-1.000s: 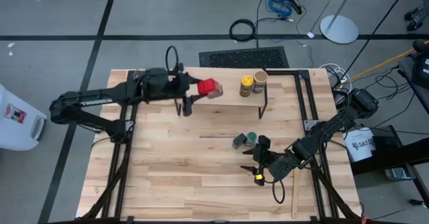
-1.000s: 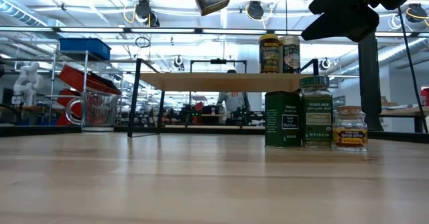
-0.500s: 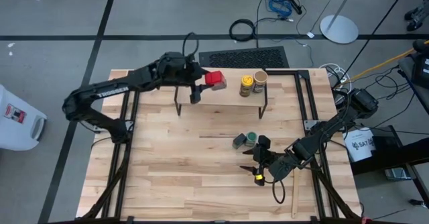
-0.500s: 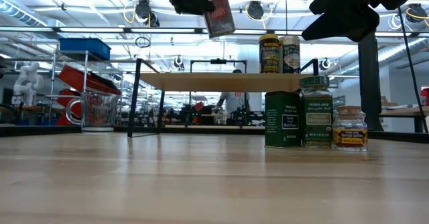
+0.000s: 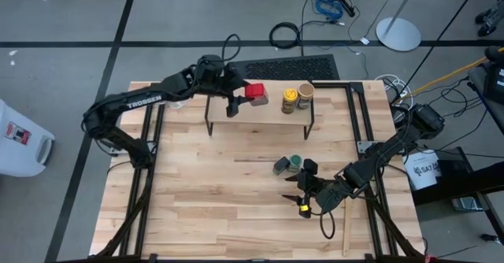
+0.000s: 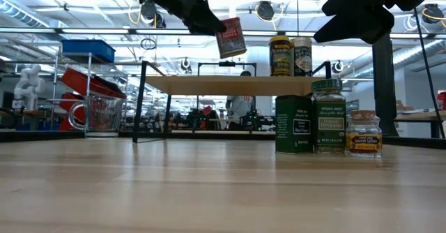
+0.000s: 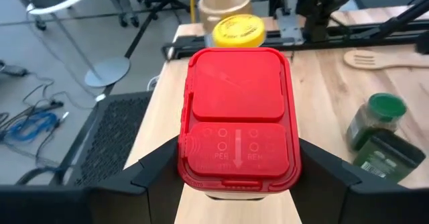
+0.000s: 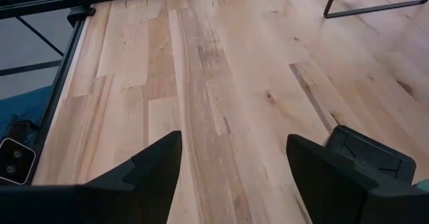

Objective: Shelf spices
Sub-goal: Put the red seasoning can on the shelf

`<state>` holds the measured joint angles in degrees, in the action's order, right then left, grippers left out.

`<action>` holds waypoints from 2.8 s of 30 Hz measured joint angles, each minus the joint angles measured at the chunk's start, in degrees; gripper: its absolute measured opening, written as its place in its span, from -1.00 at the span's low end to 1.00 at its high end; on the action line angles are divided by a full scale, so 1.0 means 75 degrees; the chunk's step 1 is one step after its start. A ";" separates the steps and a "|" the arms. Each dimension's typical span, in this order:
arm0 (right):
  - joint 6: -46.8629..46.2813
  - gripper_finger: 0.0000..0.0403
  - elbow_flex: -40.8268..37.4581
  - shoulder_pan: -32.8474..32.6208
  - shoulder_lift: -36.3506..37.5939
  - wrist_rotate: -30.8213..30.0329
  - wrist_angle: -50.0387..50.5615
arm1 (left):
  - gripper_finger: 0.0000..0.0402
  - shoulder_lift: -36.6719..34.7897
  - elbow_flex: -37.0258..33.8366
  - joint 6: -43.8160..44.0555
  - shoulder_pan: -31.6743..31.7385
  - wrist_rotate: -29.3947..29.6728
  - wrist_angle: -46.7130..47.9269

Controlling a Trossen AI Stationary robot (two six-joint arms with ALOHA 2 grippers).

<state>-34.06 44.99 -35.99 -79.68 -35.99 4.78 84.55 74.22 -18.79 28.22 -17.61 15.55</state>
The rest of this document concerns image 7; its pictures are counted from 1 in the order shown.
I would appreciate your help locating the wooden shelf black metal legs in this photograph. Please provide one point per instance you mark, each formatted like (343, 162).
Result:
(161, 116)

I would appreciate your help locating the wooden slotted spatula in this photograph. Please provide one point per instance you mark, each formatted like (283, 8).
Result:
(362, 59)

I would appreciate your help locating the dark green pepper tin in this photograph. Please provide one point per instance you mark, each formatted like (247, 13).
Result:
(388, 157)

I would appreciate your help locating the red smoked paprika tin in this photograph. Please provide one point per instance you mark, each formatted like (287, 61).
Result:
(238, 83)

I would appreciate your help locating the tan-lid furikake jar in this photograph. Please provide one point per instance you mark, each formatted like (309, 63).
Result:
(224, 2)

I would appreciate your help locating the grey round-base floor stand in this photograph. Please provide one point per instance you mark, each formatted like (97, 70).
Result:
(107, 71)

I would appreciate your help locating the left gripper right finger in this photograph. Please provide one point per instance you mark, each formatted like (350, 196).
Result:
(321, 197)

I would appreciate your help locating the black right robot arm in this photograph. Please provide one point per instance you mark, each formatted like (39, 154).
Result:
(318, 12)

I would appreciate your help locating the small white plug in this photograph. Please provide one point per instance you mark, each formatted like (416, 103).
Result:
(100, 98)

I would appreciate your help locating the black aluminium table frame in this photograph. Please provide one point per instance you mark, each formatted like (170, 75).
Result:
(191, 44)

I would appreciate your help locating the black perforated floor panel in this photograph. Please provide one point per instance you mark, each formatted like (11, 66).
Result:
(110, 133)

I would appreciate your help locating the black power strip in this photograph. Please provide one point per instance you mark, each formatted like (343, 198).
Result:
(13, 70)

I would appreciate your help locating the green-lid oregano glass jar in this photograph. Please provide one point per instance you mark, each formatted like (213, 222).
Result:
(385, 106)

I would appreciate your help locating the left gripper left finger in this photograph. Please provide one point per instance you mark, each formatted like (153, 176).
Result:
(151, 197)

